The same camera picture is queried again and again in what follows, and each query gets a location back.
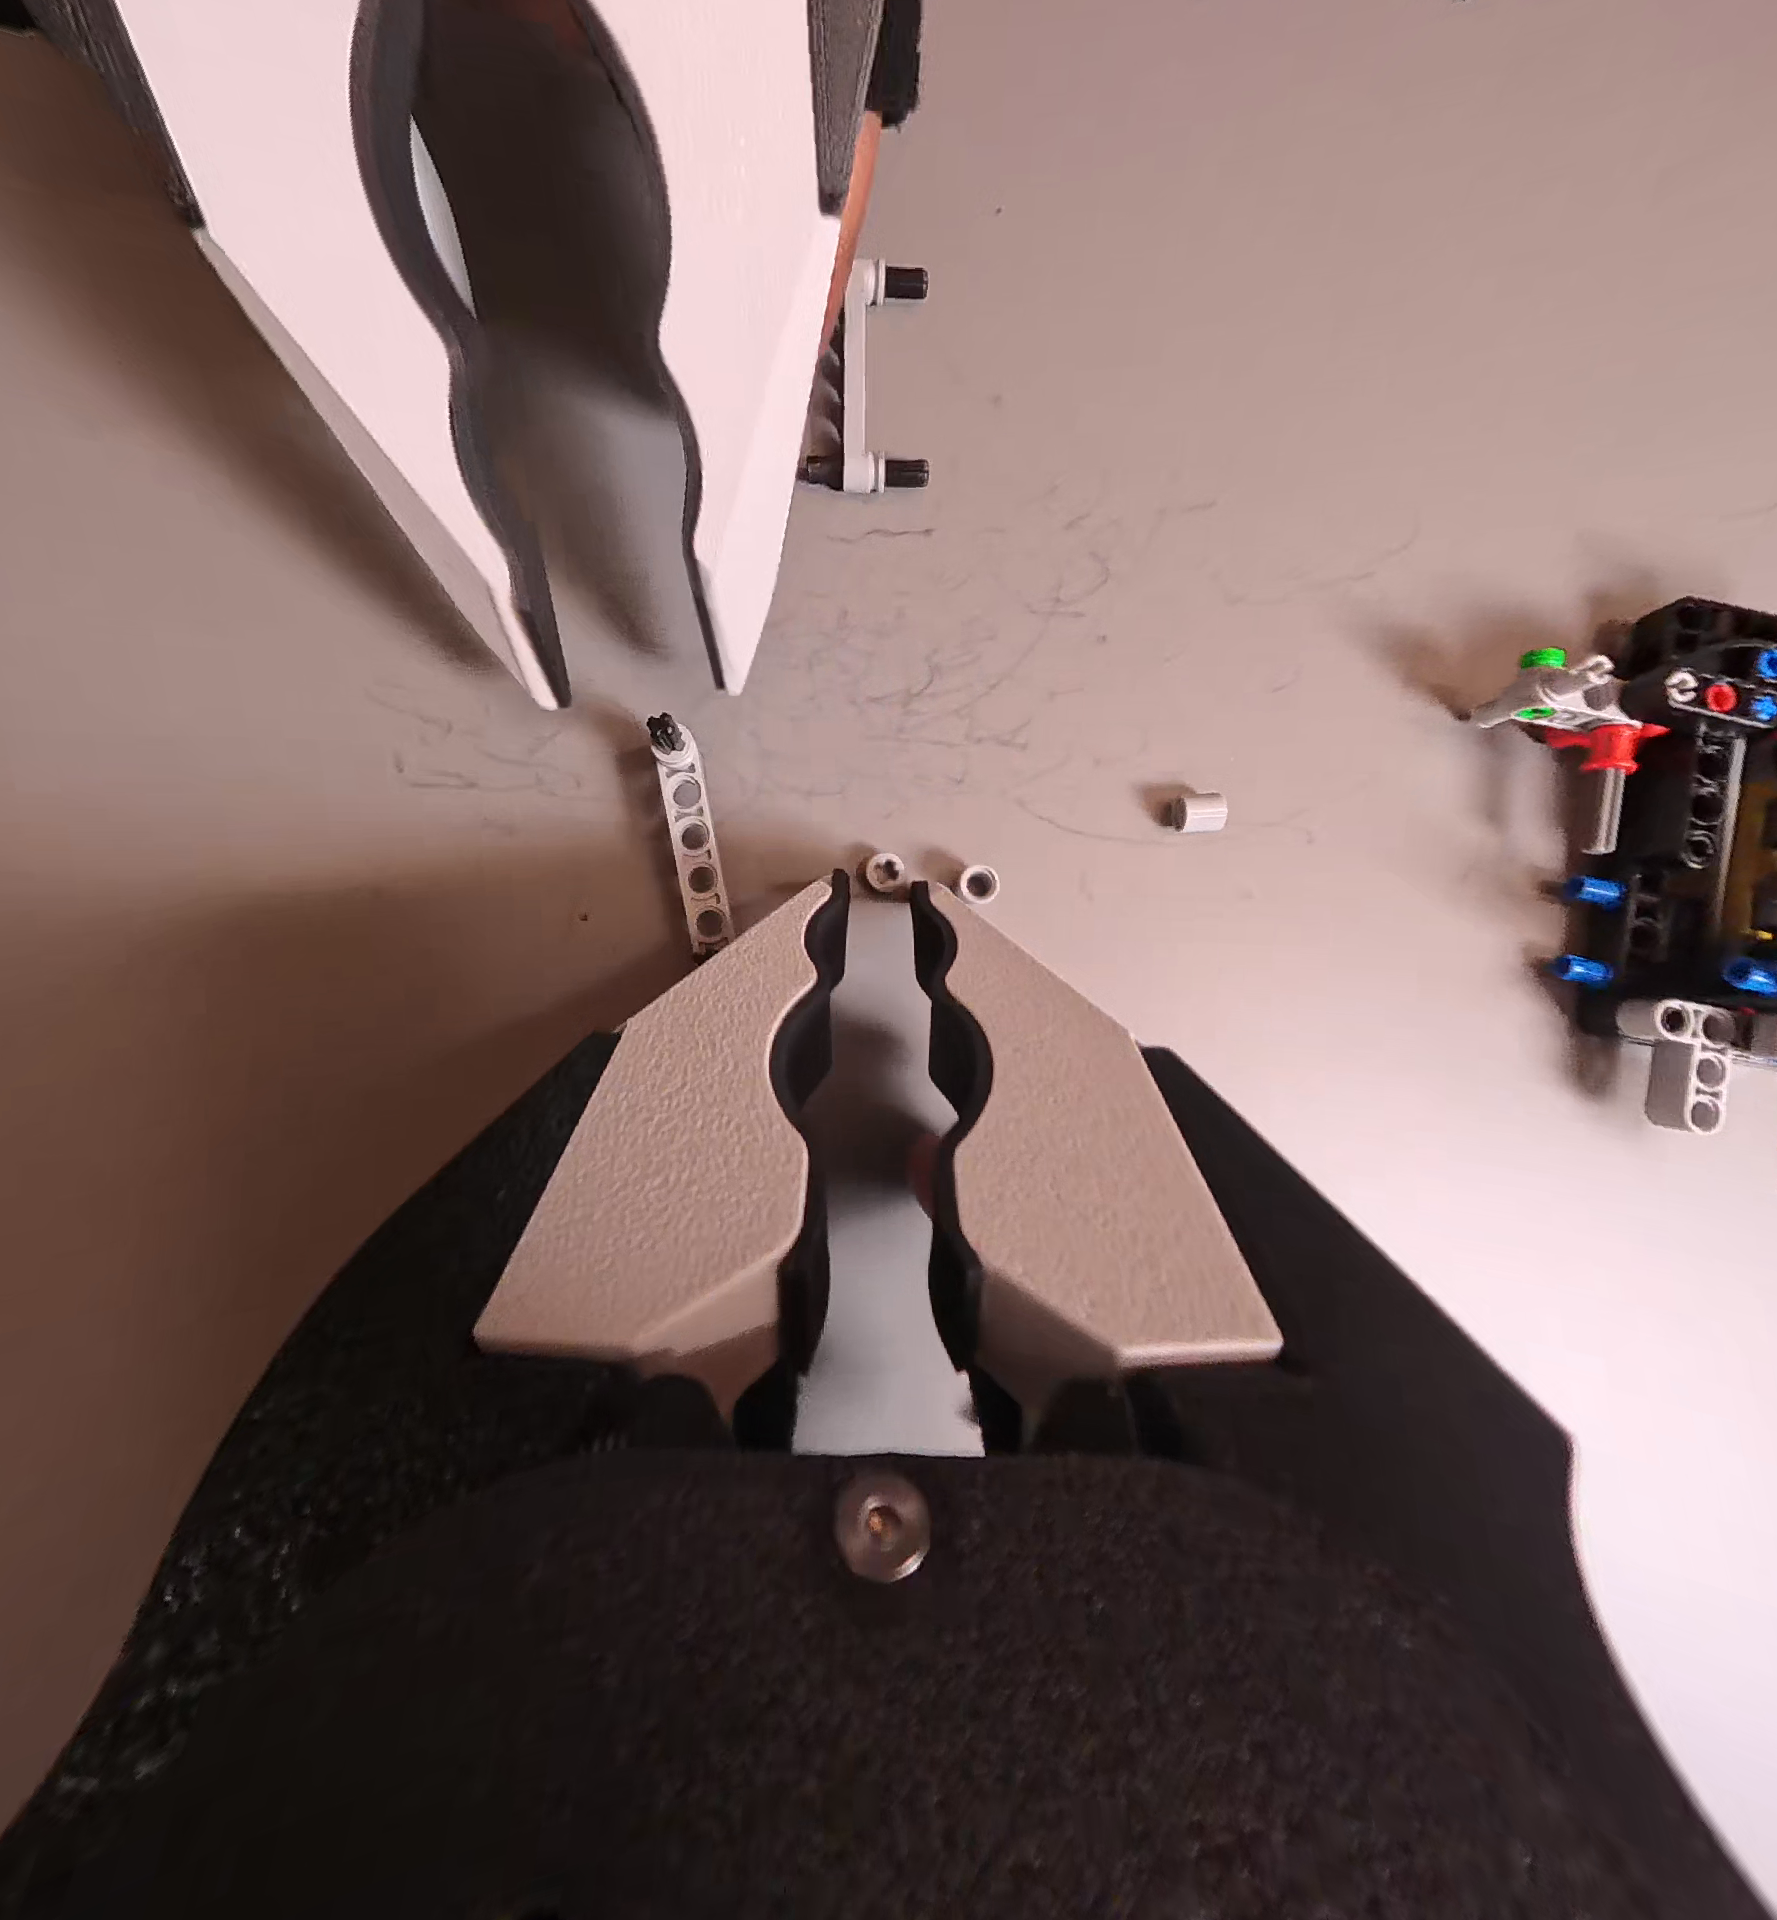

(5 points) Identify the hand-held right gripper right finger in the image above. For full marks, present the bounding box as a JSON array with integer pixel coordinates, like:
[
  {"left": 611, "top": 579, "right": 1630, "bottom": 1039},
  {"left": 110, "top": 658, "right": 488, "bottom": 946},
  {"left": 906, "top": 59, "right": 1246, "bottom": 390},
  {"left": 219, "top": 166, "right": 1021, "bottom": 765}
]
[{"left": 906, "top": 881, "right": 1287, "bottom": 1444}]

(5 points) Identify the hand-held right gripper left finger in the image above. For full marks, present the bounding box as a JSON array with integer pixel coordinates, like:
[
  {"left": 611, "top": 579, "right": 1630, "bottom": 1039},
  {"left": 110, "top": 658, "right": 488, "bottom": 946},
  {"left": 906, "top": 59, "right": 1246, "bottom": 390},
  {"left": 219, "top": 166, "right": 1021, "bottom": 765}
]
[{"left": 470, "top": 870, "right": 855, "bottom": 1444}]

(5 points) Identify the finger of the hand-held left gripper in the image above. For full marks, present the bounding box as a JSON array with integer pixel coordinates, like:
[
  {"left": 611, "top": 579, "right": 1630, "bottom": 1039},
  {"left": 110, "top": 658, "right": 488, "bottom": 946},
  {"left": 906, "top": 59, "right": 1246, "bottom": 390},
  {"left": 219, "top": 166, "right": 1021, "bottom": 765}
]
[
  {"left": 574, "top": 0, "right": 850, "bottom": 697},
  {"left": 110, "top": 0, "right": 576, "bottom": 715}
]

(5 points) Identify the grey lego beam with holes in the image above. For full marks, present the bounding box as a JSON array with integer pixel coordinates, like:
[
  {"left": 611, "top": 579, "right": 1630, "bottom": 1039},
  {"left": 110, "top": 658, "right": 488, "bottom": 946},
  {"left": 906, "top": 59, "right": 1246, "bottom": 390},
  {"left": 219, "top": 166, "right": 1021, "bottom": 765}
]
[
  {"left": 646, "top": 711, "right": 741, "bottom": 963},
  {"left": 797, "top": 257, "right": 933, "bottom": 501}
]

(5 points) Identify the partly built lego car chassis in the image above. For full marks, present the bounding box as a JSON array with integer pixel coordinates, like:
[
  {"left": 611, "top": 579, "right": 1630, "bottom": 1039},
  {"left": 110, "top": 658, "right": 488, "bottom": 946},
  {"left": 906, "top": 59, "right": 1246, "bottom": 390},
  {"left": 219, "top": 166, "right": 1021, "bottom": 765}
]
[{"left": 1473, "top": 577, "right": 1777, "bottom": 1209}]

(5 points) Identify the person's left hand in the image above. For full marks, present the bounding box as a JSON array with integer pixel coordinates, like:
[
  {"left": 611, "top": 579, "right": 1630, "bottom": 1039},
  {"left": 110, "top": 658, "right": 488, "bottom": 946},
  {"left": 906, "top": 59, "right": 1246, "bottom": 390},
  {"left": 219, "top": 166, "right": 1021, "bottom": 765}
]
[{"left": 823, "top": 112, "right": 891, "bottom": 361}]

